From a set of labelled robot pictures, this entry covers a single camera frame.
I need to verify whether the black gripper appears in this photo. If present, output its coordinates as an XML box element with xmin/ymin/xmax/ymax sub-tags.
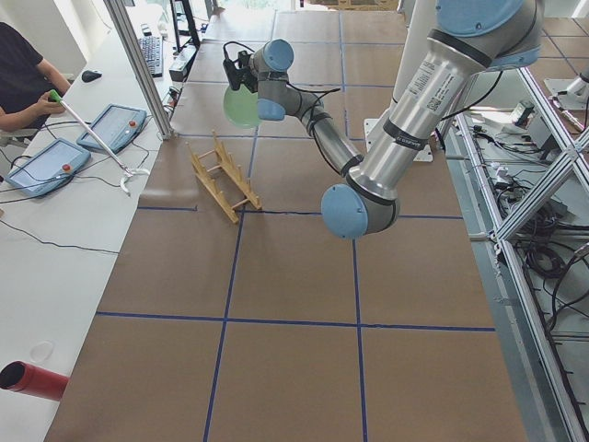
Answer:
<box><xmin>238</xmin><ymin>65</ymin><xmax>259</xmax><ymax>93</ymax></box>

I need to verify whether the reacher grabber stick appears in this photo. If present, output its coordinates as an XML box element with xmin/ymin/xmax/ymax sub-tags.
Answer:
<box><xmin>48</xmin><ymin>89</ymin><xmax>151</xmax><ymax>198</ymax></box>

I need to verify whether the black computer mouse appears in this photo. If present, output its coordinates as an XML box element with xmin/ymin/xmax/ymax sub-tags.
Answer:
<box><xmin>81</xmin><ymin>70</ymin><xmax>102</xmax><ymax>83</ymax></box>

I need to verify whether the aluminium frame post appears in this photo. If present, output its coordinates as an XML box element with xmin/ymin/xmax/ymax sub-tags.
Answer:
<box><xmin>104</xmin><ymin>0</ymin><xmax>174</xmax><ymax>140</ymax></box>

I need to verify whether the light green plate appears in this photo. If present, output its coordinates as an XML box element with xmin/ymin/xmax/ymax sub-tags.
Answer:
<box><xmin>223</xmin><ymin>85</ymin><xmax>260</xmax><ymax>129</ymax></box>

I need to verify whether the red water bottle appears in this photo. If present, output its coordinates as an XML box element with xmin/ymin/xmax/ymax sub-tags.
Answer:
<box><xmin>1</xmin><ymin>361</ymin><xmax>69</xmax><ymax>401</ymax></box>

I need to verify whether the seated person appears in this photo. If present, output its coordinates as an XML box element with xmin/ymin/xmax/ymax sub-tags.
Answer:
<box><xmin>1</xmin><ymin>22</ymin><xmax>70</xmax><ymax>133</ymax></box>

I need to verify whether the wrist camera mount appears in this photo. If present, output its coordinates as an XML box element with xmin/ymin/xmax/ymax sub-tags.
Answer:
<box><xmin>223</xmin><ymin>51</ymin><xmax>251</xmax><ymax>91</ymax></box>

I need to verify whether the far teach pendant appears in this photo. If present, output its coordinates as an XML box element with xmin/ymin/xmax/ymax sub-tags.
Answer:
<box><xmin>90</xmin><ymin>104</ymin><xmax>147</xmax><ymax>154</ymax></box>

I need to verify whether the teach pendant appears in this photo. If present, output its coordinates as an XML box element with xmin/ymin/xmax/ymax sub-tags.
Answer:
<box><xmin>90</xmin><ymin>104</ymin><xmax>147</xmax><ymax>154</ymax></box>
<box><xmin>6</xmin><ymin>138</ymin><xmax>90</xmax><ymax>198</ymax></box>

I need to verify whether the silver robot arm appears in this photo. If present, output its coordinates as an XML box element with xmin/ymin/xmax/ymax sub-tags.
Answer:
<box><xmin>224</xmin><ymin>1</ymin><xmax>545</xmax><ymax>239</ymax></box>

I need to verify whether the wooden plate rack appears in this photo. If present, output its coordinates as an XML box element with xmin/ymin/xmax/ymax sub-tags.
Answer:
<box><xmin>188</xmin><ymin>132</ymin><xmax>262</xmax><ymax>224</ymax></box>

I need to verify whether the black keyboard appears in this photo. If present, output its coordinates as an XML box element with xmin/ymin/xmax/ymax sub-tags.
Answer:
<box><xmin>138</xmin><ymin>35</ymin><xmax>164</xmax><ymax>77</ymax></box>

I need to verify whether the near teach pendant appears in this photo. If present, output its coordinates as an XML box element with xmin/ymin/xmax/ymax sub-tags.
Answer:
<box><xmin>6</xmin><ymin>138</ymin><xmax>90</xmax><ymax>198</ymax></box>

